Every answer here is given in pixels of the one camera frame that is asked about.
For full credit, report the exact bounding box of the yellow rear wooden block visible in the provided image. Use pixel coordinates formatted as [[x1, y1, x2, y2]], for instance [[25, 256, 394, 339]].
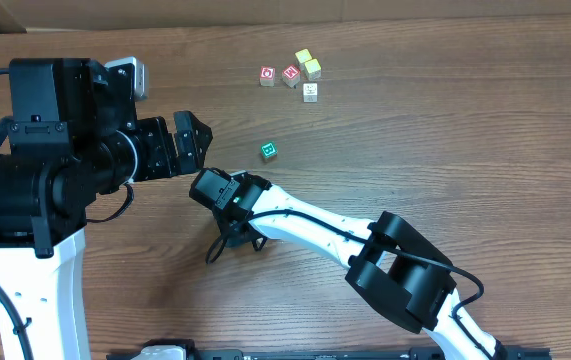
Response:
[[295, 49, 313, 67]]

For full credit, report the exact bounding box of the blue X wooden block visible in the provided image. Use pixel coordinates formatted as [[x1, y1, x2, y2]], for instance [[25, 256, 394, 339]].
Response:
[[302, 83, 318, 103]]

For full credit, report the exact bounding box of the red apple picture block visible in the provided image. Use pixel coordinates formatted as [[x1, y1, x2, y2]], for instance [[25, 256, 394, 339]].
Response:
[[259, 66, 276, 87]]

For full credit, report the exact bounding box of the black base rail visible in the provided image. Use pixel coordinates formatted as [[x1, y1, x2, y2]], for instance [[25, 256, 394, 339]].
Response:
[[105, 339, 552, 360]]

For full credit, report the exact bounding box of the green letter B block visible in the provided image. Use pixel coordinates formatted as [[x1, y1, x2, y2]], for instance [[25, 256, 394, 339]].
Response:
[[260, 142, 278, 161]]

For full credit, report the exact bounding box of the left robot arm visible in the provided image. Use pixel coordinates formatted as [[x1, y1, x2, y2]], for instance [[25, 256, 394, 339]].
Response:
[[0, 57, 213, 359]]

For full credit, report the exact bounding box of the red letter M block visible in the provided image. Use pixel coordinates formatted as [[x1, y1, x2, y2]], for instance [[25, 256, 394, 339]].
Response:
[[281, 65, 301, 88]]

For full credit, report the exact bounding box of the yellow wooden block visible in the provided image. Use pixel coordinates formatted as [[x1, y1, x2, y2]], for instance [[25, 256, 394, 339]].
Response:
[[303, 58, 322, 81], [295, 49, 313, 67]]

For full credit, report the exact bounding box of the yellow front wooden block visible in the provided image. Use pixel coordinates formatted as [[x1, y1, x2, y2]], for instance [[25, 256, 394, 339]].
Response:
[[303, 58, 322, 81]]

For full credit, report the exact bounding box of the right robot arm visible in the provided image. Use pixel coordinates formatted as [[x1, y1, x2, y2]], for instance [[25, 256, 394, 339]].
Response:
[[189, 168, 508, 359]]

